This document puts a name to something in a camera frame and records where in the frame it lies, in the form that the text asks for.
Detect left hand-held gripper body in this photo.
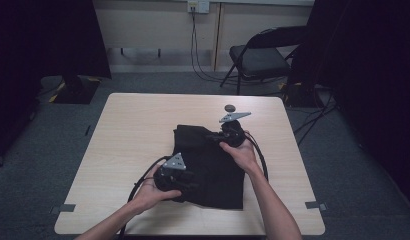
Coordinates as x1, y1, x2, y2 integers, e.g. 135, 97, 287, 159
153, 152, 196, 201

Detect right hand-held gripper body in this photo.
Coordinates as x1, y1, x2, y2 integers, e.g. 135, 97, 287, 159
218, 111, 253, 148

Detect black pants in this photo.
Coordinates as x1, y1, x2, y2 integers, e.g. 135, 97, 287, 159
172, 123, 246, 211

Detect person's right hand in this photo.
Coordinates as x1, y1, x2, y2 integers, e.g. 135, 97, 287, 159
219, 137, 261, 176

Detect person's left hand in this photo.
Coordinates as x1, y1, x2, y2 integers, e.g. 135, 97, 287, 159
132, 164, 183, 215

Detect black folding chair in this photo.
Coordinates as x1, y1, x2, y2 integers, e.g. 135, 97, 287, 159
219, 25, 308, 96

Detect grey tape strip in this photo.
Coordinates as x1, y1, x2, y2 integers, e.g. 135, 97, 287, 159
49, 203, 77, 215
304, 201, 328, 212

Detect black curtain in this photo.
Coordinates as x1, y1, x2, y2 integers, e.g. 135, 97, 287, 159
288, 0, 410, 212
0, 0, 113, 168

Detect left hand-held gripper black cable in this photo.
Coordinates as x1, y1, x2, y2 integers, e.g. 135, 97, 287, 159
117, 155, 173, 240

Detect hand-held gripper black cable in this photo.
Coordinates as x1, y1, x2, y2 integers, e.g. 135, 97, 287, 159
243, 131, 270, 183
117, 155, 173, 240

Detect right hand-held gripper black cable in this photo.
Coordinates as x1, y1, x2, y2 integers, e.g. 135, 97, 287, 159
243, 131, 270, 183

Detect black stand base plate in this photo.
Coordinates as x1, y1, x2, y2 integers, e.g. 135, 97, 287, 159
278, 81, 325, 109
48, 75, 102, 105

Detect black floor cables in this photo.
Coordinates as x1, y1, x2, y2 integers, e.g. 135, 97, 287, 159
292, 87, 340, 147

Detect black wall socket cable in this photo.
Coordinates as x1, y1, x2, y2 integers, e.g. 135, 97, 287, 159
190, 10, 229, 84

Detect white wall socket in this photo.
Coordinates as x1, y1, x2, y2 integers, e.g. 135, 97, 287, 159
187, 0, 211, 15

